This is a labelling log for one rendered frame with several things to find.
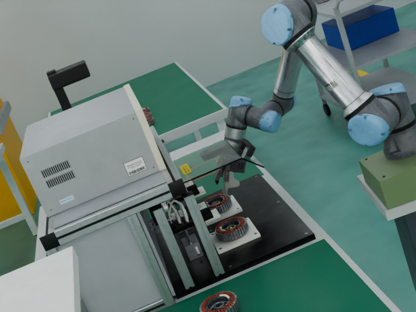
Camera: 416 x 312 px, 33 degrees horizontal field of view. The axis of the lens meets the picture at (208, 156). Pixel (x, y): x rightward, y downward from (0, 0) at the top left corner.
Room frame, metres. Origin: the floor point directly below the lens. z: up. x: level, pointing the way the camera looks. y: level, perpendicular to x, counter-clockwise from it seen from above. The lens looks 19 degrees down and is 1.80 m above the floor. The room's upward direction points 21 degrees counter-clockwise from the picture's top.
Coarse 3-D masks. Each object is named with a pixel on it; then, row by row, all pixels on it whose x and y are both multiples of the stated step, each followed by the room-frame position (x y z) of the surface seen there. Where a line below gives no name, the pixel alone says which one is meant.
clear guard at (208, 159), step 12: (216, 144) 2.21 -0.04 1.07; (228, 144) 2.17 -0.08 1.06; (192, 156) 2.19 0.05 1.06; (204, 156) 2.14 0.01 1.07; (216, 156) 2.10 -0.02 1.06; (228, 156) 2.06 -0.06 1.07; (240, 156) 2.02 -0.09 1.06; (252, 156) 2.11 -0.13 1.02; (192, 168) 2.07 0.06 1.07; (204, 168) 2.03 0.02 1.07; (216, 168) 2.00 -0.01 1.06
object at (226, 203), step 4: (212, 196) 2.40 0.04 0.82; (216, 196) 2.39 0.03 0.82; (220, 196) 2.37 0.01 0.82; (224, 196) 2.36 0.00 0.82; (228, 196) 2.35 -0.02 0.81; (208, 200) 2.38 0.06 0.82; (212, 200) 2.38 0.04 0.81; (216, 200) 2.38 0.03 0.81; (220, 200) 2.38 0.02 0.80; (224, 200) 2.33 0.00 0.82; (228, 200) 2.32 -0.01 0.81; (208, 204) 2.36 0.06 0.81; (212, 204) 2.35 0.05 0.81; (216, 204) 2.32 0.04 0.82; (220, 204) 2.30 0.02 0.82; (224, 204) 2.31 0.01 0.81; (228, 204) 2.31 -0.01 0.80; (212, 208) 2.31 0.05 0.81; (216, 208) 2.30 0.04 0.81; (220, 208) 2.30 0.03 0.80; (224, 208) 2.30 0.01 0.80; (228, 208) 2.31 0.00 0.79; (220, 212) 2.30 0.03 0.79
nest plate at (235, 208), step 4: (232, 196) 2.42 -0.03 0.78; (232, 200) 2.38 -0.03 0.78; (232, 204) 2.34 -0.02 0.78; (236, 204) 2.33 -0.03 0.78; (232, 208) 2.31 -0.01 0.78; (236, 208) 2.30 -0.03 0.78; (240, 208) 2.29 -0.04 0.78; (224, 212) 2.30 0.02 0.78; (228, 212) 2.29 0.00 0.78; (232, 212) 2.28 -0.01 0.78; (236, 212) 2.28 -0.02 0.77; (220, 216) 2.28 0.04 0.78; (224, 216) 2.28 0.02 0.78; (228, 216) 2.28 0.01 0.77; (212, 220) 2.27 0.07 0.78; (216, 220) 2.27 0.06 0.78; (208, 224) 2.27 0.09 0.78
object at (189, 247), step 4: (192, 236) 2.12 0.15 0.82; (184, 240) 2.11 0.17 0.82; (192, 240) 2.09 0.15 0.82; (196, 240) 2.08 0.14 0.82; (184, 244) 2.08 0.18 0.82; (188, 244) 2.07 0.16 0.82; (192, 244) 2.06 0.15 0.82; (196, 244) 2.06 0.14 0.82; (184, 248) 2.06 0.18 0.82; (188, 248) 2.06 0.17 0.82; (192, 248) 2.06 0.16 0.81; (200, 248) 2.06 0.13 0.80; (188, 252) 2.06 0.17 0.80; (192, 252) 2.06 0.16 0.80; (200, 252) 2.06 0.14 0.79; (188, 256) 2.06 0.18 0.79; (192, 256) 2.06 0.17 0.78; (196, 256) 2.06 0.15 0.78; (200, 256) 2.06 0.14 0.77; (192, 260) 2.06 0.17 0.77
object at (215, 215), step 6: (198, 204) 2.13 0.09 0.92; (204, 204) 2.11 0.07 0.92; (204, 210) 2.07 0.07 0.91; (210, 210) 2.13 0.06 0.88; (216, 210) 2.12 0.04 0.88; (204, 216) 2.07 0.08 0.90; (210, 216) 2.07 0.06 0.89; (216, 216) 2.08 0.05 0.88; (174, 222) 2.11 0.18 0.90; (192, 222) 2.07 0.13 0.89; (174, 228) 2.06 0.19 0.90; (180, 228) 2.06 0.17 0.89; (186, 228) 2.06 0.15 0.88; (174, 234) 2.06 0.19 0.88; (186, 234) 2.07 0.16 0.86
